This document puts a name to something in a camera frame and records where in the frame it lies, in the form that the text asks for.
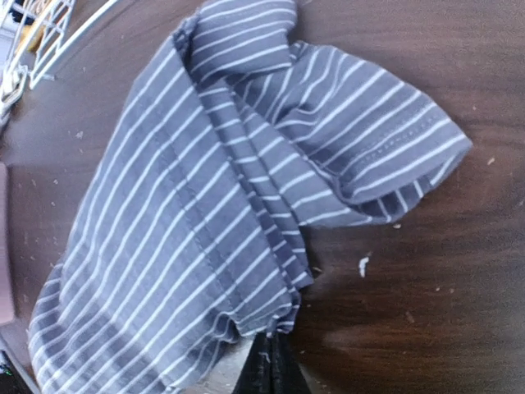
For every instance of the white wire dish rack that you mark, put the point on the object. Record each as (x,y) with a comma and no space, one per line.
(34,35)

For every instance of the pink plastic organizer box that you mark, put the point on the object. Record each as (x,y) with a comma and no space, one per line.
(7,308)

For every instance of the grey white striped underwear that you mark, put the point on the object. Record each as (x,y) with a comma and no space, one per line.
(231,141)

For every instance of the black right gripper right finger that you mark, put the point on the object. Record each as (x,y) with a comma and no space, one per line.
(287,377)

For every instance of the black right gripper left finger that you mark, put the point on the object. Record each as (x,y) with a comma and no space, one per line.
(256,374)

